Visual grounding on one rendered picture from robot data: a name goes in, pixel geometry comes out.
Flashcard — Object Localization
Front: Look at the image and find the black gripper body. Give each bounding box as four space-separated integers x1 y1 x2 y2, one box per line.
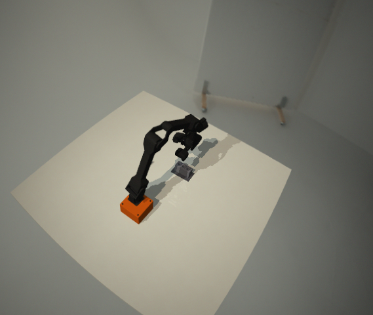
175 134 202 160

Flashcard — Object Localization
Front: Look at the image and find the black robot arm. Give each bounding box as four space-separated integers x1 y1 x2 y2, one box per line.
125 114 208 206

